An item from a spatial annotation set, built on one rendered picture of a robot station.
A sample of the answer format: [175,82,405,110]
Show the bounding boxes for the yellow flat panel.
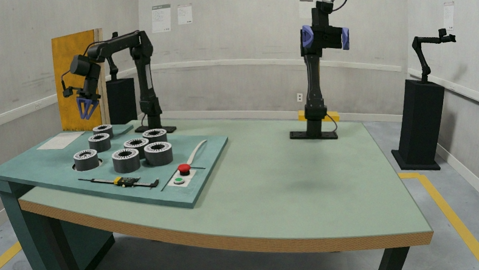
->
[51,28,111,131]

